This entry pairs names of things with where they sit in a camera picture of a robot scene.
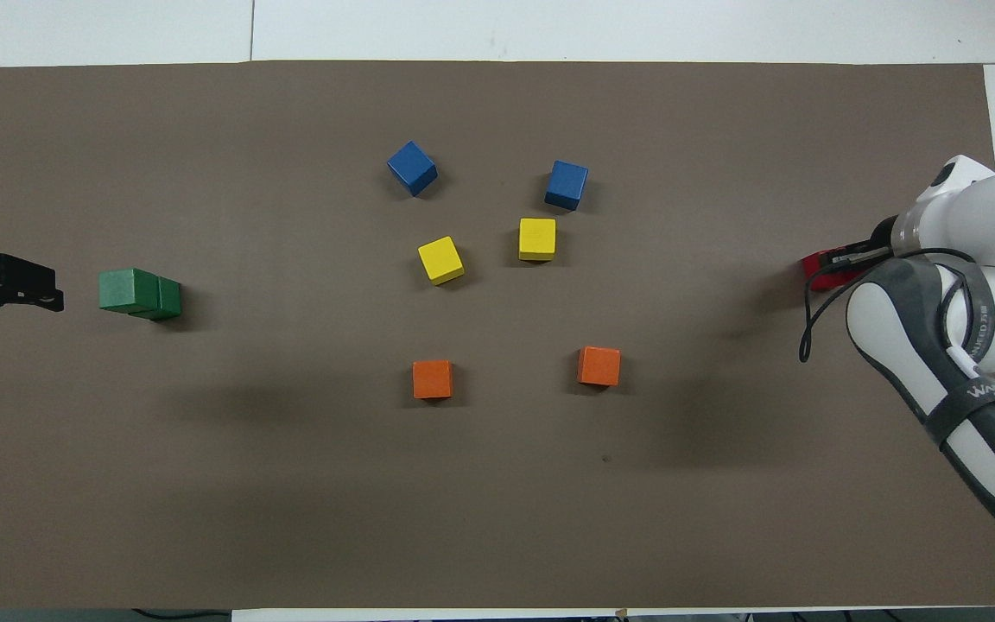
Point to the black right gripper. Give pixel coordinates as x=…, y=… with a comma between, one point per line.
x=886, y=235

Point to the brown table mat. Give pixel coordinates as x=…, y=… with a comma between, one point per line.
x=204, y=484

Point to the yellow wooden cube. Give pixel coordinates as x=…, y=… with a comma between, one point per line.
x=537, y=238
x=440, y=259

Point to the blue wooden cube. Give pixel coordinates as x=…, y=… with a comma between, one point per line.
x=567, y=183
x=412, y=168

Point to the orange wooden cube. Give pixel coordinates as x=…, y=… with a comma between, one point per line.
x=433, y=379
x=598, y=365

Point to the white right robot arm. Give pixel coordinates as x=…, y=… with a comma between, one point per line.
x=981, y=207

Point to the green wooden cube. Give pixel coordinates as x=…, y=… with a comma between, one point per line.
x=128, y=290
x=169, y=300

